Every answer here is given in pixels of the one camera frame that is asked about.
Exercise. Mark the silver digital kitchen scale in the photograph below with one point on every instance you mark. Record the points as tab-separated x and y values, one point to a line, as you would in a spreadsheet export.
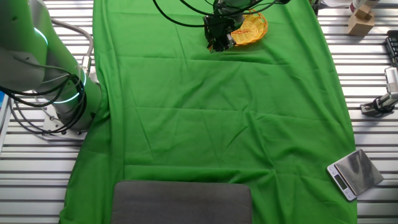
357	172

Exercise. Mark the black keyboard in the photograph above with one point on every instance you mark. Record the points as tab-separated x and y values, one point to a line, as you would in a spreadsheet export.
393	46

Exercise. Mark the wooden block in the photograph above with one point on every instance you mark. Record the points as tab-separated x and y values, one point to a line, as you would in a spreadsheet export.
360	25

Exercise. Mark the silver ribbed camera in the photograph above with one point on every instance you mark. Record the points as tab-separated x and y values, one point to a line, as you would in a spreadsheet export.
392	79

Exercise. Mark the green cloth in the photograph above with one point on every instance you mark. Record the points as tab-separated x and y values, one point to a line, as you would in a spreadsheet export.
186	130

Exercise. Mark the grey cushion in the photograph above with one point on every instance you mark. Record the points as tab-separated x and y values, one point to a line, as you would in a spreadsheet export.
180	202

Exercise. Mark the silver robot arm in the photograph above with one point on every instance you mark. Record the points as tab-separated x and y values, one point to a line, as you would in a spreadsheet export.
31	62

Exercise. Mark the yellow wicker basket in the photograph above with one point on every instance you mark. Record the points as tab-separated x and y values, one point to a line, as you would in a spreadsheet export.
252	29

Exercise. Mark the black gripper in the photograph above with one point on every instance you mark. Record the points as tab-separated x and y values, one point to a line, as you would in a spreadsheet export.
220	28

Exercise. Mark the silver base mounting plate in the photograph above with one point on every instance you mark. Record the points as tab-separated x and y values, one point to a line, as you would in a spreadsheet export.
51	127

